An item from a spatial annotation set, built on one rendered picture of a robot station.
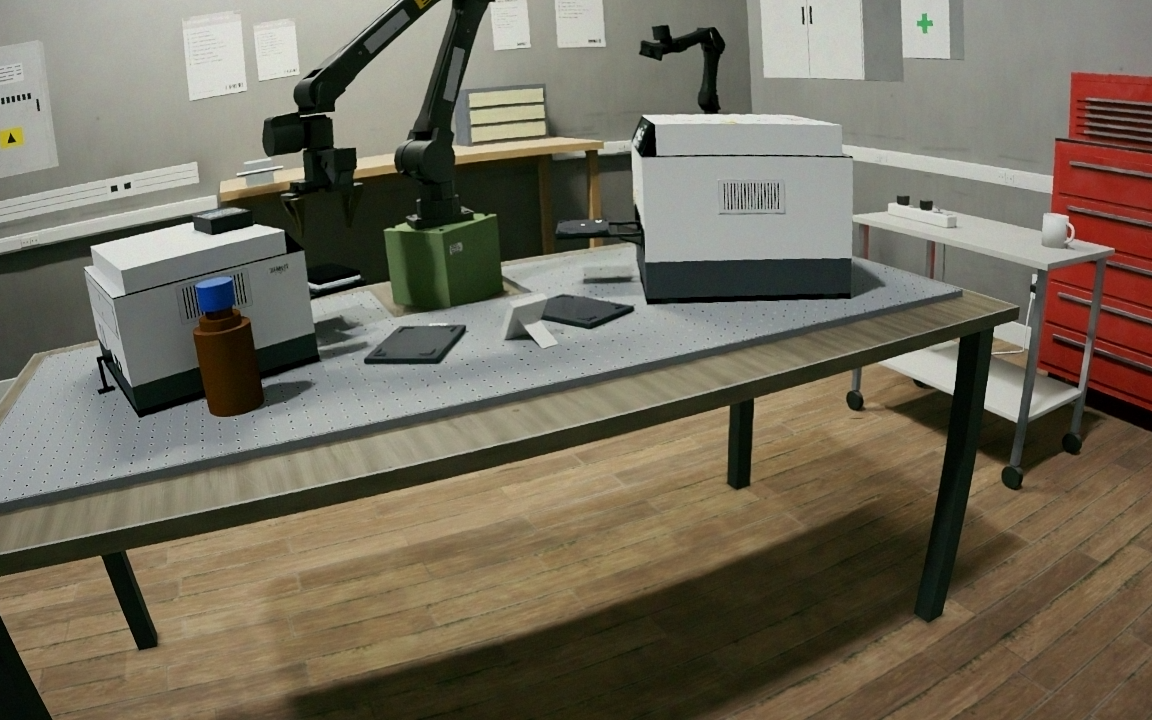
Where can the brown bottle with blue cap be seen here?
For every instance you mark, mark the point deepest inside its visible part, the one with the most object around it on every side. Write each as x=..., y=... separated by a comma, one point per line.
x=226, y=352

